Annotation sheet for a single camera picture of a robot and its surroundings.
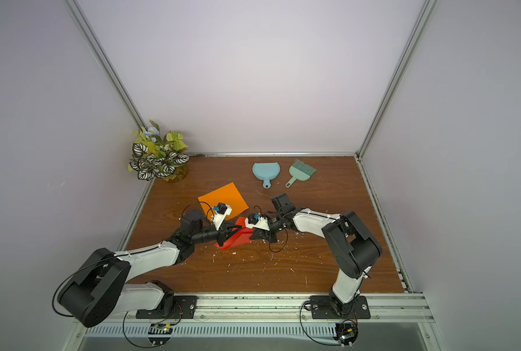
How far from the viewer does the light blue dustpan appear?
1130mm

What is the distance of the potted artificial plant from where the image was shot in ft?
2.92

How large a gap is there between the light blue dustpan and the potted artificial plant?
365mm
